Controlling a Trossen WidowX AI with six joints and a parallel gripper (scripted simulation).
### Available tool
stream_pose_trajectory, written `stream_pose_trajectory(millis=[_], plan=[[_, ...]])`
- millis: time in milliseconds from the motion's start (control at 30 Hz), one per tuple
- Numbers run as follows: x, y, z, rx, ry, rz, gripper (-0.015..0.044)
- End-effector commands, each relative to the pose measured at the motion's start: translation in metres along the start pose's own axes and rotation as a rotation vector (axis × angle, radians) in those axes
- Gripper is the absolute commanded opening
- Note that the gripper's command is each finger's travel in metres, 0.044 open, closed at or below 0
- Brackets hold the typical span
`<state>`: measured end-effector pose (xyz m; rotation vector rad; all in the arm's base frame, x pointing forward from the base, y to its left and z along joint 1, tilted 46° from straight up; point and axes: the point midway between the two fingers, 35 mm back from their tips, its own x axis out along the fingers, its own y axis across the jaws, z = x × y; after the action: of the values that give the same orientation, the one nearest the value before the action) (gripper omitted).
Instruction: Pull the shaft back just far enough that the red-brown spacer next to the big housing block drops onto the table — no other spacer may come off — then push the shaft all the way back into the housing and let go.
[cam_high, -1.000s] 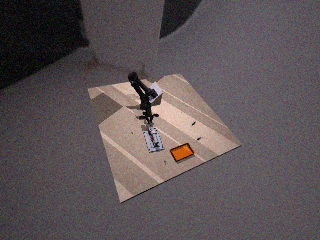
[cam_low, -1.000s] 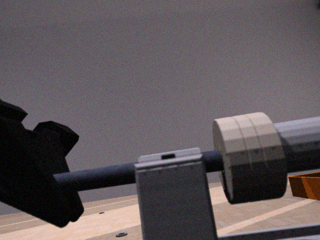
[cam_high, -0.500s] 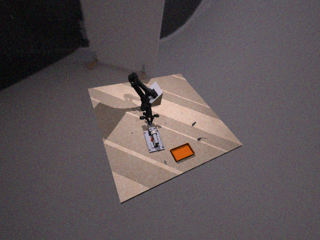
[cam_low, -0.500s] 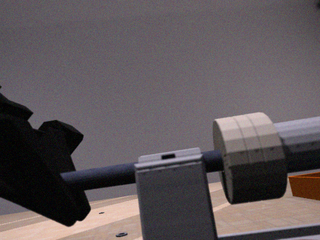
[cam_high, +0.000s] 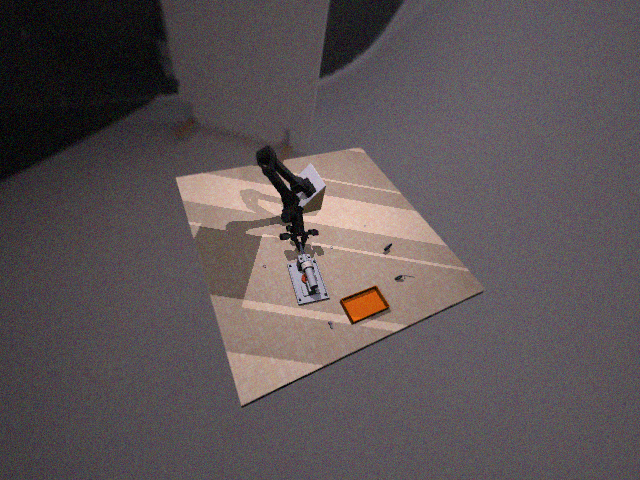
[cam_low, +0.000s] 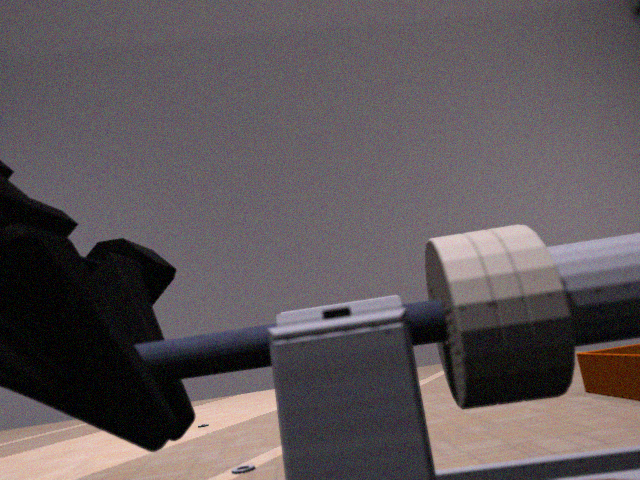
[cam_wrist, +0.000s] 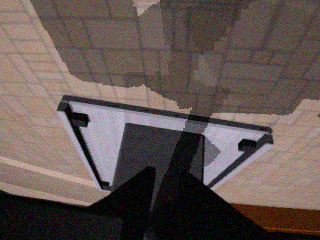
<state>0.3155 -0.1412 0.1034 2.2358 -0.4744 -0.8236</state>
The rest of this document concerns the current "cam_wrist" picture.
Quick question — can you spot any dark grey metal shaft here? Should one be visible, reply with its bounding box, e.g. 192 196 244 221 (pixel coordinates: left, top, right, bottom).
142 199 201 240

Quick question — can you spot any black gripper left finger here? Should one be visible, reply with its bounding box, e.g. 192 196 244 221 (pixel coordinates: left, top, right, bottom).
0 167 156 240

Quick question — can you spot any orange shallow tray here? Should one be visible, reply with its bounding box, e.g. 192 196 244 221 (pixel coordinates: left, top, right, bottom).
229 203 320 236

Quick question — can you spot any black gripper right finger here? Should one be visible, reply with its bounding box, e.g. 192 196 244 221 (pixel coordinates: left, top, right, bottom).
178 172 320 240

